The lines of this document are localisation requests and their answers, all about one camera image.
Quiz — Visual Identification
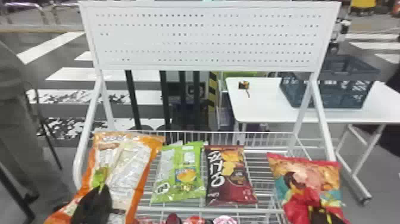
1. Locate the dark red snack packet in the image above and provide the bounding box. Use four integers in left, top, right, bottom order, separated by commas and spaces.
204, 145, 258, 207

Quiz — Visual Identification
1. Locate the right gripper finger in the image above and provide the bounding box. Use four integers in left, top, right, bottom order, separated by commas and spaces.
310, 207, 330, 224

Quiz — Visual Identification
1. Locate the red can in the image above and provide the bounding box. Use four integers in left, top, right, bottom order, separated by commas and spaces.
183, 216, 206, 224

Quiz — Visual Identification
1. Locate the striped post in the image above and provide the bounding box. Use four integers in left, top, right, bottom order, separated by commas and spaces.
208, 71, 218, 108

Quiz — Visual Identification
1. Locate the orange cereal bag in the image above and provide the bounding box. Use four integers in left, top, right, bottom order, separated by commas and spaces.
44, 131, 165, 224

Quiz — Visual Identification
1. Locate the green snack packet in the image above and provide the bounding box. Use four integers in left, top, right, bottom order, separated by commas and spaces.
150, 141, 207, 204

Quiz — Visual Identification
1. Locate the pink noodle cup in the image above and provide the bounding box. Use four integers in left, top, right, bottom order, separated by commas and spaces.
213, 215, 238, 224

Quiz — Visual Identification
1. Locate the white side table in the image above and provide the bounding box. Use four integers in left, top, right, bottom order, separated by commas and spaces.
225, 77, 400, 204

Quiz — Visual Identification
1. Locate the blue basket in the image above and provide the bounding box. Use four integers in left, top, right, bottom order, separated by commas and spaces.
279, 54, 380, 109

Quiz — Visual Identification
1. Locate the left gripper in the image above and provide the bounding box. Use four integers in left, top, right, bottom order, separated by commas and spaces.
71, 184, 126, 224

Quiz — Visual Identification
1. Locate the white wire rack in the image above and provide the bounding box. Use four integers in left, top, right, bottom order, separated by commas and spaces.
72, 0, 342, 224

